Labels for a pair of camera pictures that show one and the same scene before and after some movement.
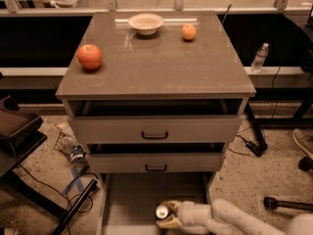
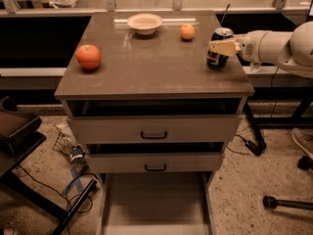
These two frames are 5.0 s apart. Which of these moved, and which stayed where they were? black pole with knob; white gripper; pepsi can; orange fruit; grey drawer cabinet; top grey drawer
Moved: white gripper; pepsi can
Stayed: top grey drawer; orange fruit; grey drawer cabinet; black pole with knob
